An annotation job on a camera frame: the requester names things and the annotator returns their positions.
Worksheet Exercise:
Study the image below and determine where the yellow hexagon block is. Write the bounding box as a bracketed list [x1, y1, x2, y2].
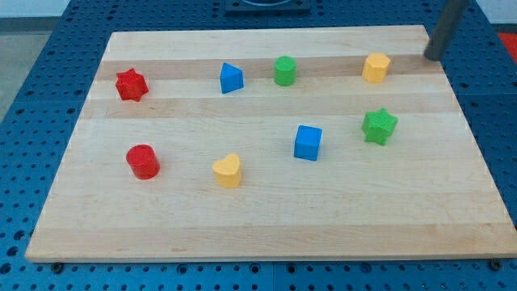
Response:
[362, 53, 391, 83]

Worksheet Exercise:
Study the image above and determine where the green star block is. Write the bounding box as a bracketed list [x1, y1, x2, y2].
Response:
[361, 108, 398, 146]

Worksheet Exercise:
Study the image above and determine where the red star block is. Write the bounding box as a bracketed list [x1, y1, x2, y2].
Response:
[116, 68, 149, 102]

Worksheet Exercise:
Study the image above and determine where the yellow heart block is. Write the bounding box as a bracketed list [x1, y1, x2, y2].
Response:
[212, 154, 242, 188]

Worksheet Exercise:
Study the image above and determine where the blue cube block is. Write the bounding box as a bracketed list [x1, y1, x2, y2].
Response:
[293, 125, 322, 161]

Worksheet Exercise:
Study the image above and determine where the blue triangle block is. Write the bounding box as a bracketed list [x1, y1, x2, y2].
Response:
[220, 63, 244, 94]

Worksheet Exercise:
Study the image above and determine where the light wooden board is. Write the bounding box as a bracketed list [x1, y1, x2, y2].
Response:
[26, 25, 516, 263]

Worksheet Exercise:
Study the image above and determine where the green cylinder block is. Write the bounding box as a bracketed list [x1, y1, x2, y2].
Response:
[274, 56, 296, 86]

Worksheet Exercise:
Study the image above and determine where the red cylinder block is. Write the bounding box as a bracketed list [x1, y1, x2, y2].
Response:
[126, 144, 160, 179]

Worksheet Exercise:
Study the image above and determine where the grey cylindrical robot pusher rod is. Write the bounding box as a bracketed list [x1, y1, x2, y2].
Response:
[423, 0, 472, 61]

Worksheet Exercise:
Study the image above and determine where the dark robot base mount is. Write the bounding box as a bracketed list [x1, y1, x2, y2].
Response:
[225, 0, 311, 15]

